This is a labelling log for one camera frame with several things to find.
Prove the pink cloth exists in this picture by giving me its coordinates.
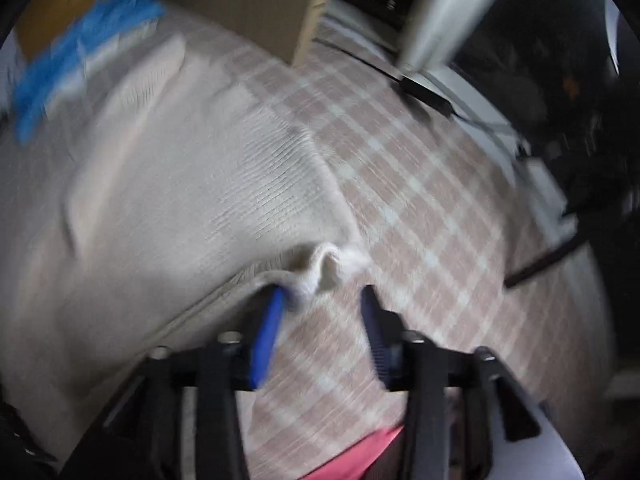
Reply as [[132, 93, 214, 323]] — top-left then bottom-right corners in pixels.
[[300, 425, 406, 480]]

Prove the cream knit sweater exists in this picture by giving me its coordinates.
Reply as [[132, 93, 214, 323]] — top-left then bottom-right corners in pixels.
[[0, 12, 373, 461]]

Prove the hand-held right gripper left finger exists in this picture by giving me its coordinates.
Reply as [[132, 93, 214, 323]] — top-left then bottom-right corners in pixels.
[[62, 285, 288, 480]]

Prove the light wooden board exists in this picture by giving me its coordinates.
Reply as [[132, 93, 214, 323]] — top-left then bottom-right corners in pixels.
[[150, 0, 351, 68]]

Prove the black tripod stand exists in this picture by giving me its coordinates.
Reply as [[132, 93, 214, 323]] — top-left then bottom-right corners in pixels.
[[502, 230, 601, 291]]

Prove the blue plastic cloth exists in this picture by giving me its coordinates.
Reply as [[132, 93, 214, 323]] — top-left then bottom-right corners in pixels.
[[12, 0, 166, 143]]

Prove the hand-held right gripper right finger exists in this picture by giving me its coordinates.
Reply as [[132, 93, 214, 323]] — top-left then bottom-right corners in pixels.
[[360, 284, 543, 480]]

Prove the white window frame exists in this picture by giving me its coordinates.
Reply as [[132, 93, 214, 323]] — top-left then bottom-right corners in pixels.
[[400, 0, 523, 71]]

